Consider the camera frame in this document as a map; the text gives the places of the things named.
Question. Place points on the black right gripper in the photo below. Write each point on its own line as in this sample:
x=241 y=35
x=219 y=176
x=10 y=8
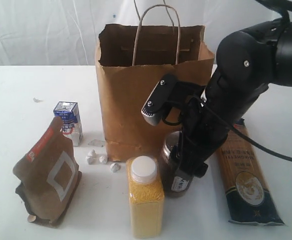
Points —
x=203 y=131

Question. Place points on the dark can pull-tab lid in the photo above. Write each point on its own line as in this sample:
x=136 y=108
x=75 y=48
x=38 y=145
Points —
x=174 y=186

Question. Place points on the yellow millet bottle white cap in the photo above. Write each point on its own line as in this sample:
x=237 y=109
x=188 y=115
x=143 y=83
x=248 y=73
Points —
x=146 y=196

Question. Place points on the brown paper shopping bag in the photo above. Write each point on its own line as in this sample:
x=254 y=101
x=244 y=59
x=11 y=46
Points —
x=130 y=60

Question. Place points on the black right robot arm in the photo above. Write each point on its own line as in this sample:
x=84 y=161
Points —
x=248 y=60

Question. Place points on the spaghetti packet dark blue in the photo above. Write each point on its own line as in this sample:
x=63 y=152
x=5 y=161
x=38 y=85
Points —
x=248 y=197

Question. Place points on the blue white milk carton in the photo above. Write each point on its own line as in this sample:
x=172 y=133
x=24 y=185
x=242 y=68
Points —
x=70 y=115

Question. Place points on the brown kraft coffee pouch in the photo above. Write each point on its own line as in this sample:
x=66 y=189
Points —
x=49 y=176

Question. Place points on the small paper scrap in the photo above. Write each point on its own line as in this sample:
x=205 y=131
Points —
x=37 y=100

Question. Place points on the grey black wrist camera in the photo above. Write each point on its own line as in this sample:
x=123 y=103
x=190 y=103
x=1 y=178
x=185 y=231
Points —
x=169 y=93

